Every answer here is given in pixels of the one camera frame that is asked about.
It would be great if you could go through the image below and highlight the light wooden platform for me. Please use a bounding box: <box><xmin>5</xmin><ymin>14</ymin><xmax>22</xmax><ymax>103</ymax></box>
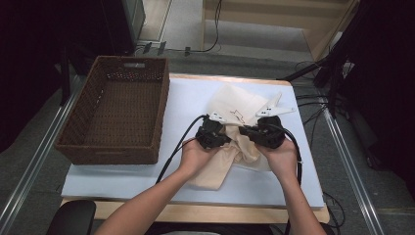
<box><xmin>200</xmin><ymin>0</ymin><xmax>361</xmax><ymax>62</ymax></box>

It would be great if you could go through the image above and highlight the white drawstring laundry bag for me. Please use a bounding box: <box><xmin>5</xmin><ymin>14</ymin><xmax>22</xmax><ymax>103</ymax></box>
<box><xmin>207</xmin><ymin>82</ymin><xmax>279</xmax><ymax>172</ymax></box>

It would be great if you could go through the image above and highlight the person's right hand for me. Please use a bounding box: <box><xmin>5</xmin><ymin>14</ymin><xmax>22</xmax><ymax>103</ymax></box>
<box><xmin>254</xmin><ymin>138</ymin><xmax>300</xmax><ymax>184</ymax></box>

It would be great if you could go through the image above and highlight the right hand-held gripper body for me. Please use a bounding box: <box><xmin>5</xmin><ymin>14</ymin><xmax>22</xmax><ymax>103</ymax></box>
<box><xmin>246</xmin><ymin>92</ymin><xmax>297</xmax><ymax>150</ymax></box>

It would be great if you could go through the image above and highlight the wooden table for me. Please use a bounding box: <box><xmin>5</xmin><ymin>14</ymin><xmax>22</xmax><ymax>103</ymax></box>
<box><xmin>61</xmin><ymin>72</ymin><xmax>331</xmax><ymax>225</ymax></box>

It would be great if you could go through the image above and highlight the black chair seat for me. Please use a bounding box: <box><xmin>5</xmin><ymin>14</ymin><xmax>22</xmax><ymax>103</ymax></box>
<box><xmin>45</xmin><ymin>199</ymin><xmax>98</xmax><ymax>235</ymax></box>

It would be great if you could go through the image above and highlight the thin black floor cable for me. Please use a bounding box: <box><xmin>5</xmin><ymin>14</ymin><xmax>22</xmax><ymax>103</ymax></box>
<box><xmin>133</xmin><ymin>0</ymin><xmax>225</xmax><ymax>55</ymax></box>

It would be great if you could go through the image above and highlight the black curtain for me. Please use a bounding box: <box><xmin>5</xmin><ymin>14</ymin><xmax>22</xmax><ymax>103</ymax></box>
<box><xmin>0</xmin><ymin>0</ymin><xmax>111</xmax><ymax>155</ymax></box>
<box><xmin>339</xmin><ymin>0</ymin><xmax>415</xmax><ymax>199</ymax></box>

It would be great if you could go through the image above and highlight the dark cabinet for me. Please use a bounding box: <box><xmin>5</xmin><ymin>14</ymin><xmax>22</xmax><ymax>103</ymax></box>
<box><xmin>101</xmin><ymin>0</ymin><xmax>147</xmax><ymax>57</ymax></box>

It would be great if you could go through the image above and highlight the black tripod stand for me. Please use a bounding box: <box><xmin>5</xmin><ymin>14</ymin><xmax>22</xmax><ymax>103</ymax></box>
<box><xmin>277</xmin><ymin>0</ymin><xmax>361</xmax><ymax>119</ymax></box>

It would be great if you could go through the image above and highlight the person's dark clothing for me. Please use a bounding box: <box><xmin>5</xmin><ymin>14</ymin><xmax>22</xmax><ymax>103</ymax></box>
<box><xmin>143</xmin><ymin>221</ymin><xmax>288</xmax><ymax>235</ymax></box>

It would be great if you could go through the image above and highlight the hand-held gripper black cable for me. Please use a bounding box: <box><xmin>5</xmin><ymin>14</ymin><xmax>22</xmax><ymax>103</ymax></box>
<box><xmin>275</xmin><ymin>125</ymin><xmax>303</xmax><ymax>235</ymax></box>
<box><xmin>155</xmin><ymin>114</ymin><xmax>210</xmax><ymax>185</ymax></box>

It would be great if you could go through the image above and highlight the person's left hand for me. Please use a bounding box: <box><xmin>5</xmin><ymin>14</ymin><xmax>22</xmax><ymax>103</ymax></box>
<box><xmin>178</xmin><ymin>138</ymin><xmax>220</xmax><ymax>179</ymax></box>

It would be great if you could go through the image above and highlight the brown wicker basket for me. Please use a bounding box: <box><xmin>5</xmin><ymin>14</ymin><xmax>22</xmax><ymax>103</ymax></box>
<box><xmin>54</xmin><ymin>55</ymin><xmax>171</xmax><ymax>165</ymax></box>

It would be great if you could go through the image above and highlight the black floor cable bundle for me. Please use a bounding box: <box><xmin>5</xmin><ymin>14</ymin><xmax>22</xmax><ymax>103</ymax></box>
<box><xmin>294</xmin><ymin>60</ymin><xmax>331</xmax><ymax>131</ymax></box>

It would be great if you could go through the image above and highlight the black looped floor cable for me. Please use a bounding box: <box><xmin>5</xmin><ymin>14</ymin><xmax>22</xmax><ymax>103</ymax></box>
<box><xmin>322</xmin><ymin>191</ymin><xmax>346</xmax><ymax>235</ymax></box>

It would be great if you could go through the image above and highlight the left hand-held gripper black cable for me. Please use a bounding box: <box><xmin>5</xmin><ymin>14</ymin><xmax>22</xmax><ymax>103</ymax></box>
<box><xmin>155</xmin><ymin>114</ymin><xmax>210</xmax><ymax>185</ymax></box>

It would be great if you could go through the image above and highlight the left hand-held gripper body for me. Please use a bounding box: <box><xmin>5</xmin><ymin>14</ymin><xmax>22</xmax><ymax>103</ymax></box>
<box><xmin>194</xmin><ymin>110</ymin><xmax>233</xmax><ymax>150</ymax></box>

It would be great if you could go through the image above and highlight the metal floor rail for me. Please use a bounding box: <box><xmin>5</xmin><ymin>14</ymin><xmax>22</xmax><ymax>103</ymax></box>
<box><xmin>321</xmin><ymin>97</ymin><xmax>387</xmax><ymax>235</ymax></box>
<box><xmin>0</xmin><ymin>74</ymin><xmax>86</xmax><ymax>235</ymax></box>

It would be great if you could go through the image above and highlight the right hand-held gripper black cable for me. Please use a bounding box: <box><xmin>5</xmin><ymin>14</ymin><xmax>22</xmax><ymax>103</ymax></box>
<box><xmin>275</xmin><ymin>125</ymin><xmax>303</xmax><ymax>235</ymax></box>

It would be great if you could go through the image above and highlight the white table mat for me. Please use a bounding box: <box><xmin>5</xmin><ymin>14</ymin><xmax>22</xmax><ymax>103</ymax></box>
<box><xmin>61</xmin><ymin>77</ymin><xmax>326</xmax><ymax>210</ymax></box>

